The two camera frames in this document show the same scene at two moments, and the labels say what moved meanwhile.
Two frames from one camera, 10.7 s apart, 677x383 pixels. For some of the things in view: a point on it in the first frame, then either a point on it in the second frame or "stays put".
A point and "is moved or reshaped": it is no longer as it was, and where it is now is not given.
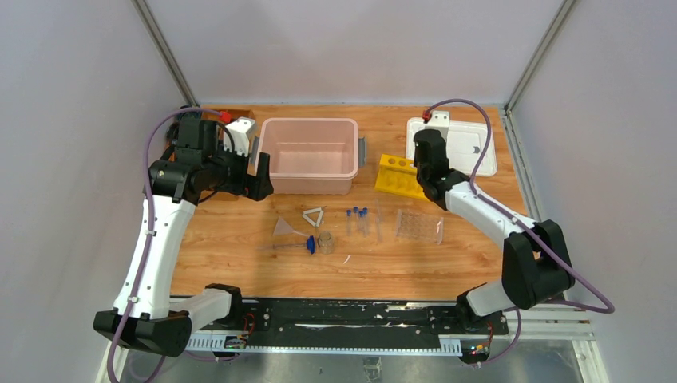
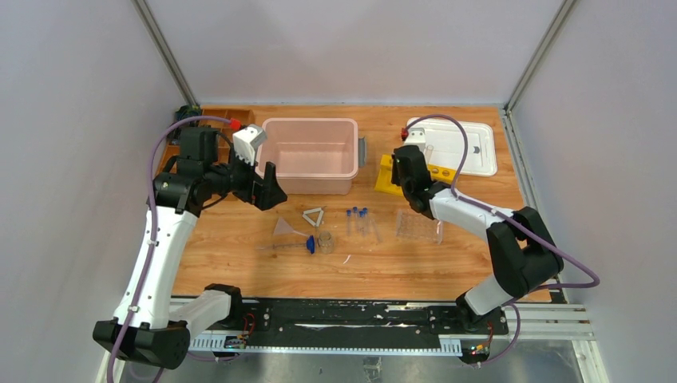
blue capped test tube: [349, 223] stays put
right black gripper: [416, 161] to [395, 175]
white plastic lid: [466, 144] stays put
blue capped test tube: [362, 223] stays put
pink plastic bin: [310, 155] stays put
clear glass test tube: [378, 215] is moved or reshaped
